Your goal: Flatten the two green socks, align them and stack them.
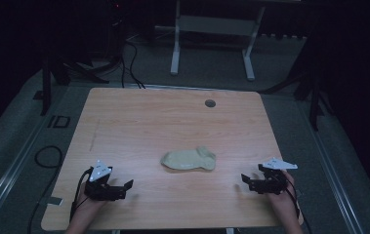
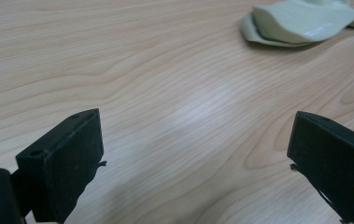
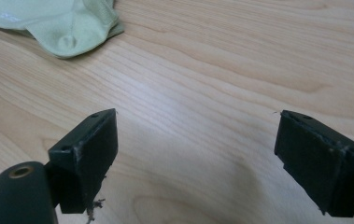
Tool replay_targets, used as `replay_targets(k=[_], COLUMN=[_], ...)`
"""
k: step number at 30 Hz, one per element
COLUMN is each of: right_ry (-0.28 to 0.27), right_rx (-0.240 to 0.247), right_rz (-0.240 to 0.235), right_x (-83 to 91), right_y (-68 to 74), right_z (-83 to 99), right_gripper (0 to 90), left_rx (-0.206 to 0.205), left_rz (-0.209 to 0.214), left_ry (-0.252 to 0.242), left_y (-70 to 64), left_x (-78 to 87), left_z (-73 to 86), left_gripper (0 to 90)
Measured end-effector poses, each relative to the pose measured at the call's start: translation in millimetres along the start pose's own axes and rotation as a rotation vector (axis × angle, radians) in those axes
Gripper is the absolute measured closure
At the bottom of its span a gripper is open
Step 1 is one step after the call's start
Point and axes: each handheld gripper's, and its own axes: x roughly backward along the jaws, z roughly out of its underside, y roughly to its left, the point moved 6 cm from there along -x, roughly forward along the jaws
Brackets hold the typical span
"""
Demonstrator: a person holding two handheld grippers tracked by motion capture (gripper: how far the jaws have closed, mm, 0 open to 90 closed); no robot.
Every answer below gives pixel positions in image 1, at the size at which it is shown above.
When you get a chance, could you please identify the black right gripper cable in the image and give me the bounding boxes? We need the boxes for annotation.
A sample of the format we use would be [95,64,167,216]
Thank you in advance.
[283,176,313,234]

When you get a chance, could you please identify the black stand with braces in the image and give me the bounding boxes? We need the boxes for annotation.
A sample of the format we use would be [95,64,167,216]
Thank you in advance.
[260,32,335,132]

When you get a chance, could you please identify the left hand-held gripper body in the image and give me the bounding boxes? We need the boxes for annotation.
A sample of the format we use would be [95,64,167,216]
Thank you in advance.
[84,159,128,202]

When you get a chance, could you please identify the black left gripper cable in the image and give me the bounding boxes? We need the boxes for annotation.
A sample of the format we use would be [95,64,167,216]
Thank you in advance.
[69,167,95,223]

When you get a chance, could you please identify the person's left hand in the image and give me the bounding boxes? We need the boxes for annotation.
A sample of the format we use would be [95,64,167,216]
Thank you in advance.
[74,183,109,223]

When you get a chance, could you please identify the black upright stand post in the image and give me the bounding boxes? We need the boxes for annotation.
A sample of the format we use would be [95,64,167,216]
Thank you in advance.
[32,58,56,117]

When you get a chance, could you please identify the beige ankle sock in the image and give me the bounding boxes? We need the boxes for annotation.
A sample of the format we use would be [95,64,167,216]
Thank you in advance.
[195,145,217,160]
[160,147,217,172]

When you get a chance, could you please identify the person's right hand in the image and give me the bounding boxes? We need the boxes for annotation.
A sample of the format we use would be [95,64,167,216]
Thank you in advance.
[266,171,302,217]

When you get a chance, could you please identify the grey tape piece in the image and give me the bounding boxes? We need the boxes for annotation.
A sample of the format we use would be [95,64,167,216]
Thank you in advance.
[46,196,65,207]

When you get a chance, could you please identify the black tripod legs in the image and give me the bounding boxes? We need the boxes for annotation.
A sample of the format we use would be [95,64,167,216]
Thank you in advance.
[51,53,124,87]

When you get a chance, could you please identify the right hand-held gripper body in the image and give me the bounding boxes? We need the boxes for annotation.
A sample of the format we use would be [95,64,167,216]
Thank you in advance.
[249,157,299,196]

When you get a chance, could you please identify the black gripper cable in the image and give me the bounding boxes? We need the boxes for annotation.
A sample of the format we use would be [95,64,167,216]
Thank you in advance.
[283,176,313,234]
[69,167,95,223]

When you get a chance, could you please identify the black hanging cables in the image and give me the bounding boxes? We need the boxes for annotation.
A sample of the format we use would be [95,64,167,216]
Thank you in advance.
[119,40,146,90]

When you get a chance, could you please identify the grey metal floor rail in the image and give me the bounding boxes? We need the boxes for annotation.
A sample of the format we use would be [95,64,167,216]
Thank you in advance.
[0,86,76,227]
[298,100,366,234]

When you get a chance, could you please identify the white metal desk frame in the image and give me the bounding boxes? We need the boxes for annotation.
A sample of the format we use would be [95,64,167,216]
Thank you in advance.
[154,0,304,82]

